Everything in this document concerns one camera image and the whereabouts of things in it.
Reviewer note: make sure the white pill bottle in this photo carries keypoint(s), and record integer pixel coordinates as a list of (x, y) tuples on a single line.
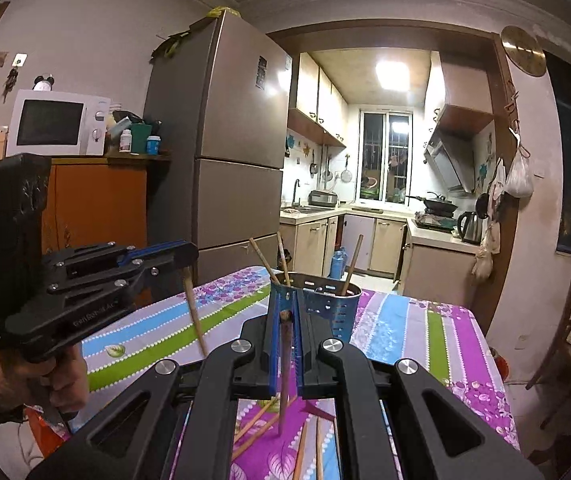
[(125, 141)]

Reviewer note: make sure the hanging pan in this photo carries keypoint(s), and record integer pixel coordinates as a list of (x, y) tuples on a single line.
[(313, 167), (326, 175)]

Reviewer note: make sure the person's left hand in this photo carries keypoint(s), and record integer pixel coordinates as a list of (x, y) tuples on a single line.
[(67, 382)]

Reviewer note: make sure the dark fridge sticker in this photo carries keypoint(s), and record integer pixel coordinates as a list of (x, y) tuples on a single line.
[(262, 71)]

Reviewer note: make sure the kitchen wall cabinets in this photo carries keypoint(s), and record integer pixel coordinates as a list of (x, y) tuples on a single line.
[(315, 100)]

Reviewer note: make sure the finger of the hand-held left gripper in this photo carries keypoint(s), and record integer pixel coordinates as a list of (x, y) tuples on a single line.
[(150, 254), (105, 285)]

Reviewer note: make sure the round gold wall plate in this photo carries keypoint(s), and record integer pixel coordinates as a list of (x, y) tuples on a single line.
[(523, 50)]

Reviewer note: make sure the gas stove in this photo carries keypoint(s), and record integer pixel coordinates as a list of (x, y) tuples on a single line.
[(433, 223)]

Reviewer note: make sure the beige sink base cabinets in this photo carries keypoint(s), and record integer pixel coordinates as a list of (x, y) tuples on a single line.
[(310, 245)]

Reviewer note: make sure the square ceiling light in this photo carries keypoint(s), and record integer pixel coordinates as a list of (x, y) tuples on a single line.
[(393, 75)]

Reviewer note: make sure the blue white jar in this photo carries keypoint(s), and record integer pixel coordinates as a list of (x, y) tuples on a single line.
[(154, 145)]

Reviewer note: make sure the white plastic bag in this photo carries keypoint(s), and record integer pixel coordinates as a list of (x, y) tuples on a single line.
[(519, 175)]

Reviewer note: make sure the striped floral tablecloth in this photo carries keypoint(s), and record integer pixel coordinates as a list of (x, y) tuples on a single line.
[(400, 320)]

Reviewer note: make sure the orange wooden cabinet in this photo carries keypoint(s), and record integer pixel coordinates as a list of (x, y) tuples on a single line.
[(95, 205)]

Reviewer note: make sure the green plastic container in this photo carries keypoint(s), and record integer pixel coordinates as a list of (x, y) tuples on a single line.
[(140, 137)]

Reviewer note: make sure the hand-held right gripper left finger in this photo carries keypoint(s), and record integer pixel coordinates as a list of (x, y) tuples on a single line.
[(274, 360)]

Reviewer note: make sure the white microwave oven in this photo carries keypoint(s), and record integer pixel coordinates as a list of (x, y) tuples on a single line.
[(55, 122)]

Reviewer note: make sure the metal range hood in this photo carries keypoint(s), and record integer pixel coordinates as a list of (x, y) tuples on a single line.
[(458, 155)]

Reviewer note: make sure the hanging strainer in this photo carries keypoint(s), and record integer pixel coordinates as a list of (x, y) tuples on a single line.
[(346, 176)]

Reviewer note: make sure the beige hanging bag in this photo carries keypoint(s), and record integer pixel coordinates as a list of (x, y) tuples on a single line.
[(488, 250)]

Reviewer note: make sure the beige window base cabinets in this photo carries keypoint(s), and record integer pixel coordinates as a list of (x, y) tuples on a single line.
[(380, 245)]

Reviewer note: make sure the perforated metal utensil holder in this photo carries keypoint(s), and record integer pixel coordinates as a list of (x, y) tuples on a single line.
[(330, 310)]

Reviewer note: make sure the black hanging ladle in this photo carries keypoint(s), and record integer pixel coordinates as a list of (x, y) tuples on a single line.
[(482, 205)]

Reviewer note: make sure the red plastic bag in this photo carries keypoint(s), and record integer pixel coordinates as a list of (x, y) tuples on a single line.
[(47, 427)]

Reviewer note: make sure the grey tall refrigerator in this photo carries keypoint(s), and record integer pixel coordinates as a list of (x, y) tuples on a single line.
[(235, 125)]

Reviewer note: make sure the beige stove base cabinet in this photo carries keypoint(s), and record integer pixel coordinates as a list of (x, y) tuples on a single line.
[(435, 270)]

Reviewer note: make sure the black wok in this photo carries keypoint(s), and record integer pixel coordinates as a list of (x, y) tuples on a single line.
[(438, 204)]

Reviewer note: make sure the brown wooden chopstick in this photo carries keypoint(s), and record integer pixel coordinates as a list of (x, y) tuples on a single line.
[(319, 450), (258, 437), (353, 262), (264, 260), (195, 315), (284, 260), (301, 452), (253, 420), (284, 360)]

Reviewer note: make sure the kitchen faucet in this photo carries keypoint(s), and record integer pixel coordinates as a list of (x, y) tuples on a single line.
[(295, 192)]

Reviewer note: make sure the panda figurine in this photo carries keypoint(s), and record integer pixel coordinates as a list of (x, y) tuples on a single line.
[(42, 83)]

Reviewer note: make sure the dark green cloth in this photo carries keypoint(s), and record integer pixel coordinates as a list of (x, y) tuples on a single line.
[(168, 45)]

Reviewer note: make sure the steel electric kettle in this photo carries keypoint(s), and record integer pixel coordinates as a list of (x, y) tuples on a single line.
[(470, 227)]

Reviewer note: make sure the barred kitchen window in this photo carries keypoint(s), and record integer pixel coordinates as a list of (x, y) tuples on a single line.
[(385, 155)]

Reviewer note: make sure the yellow bag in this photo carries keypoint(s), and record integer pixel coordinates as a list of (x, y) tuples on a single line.
[(220, 10)]

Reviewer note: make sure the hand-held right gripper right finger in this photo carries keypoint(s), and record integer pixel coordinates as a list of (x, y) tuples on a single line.
[(300, 360)]

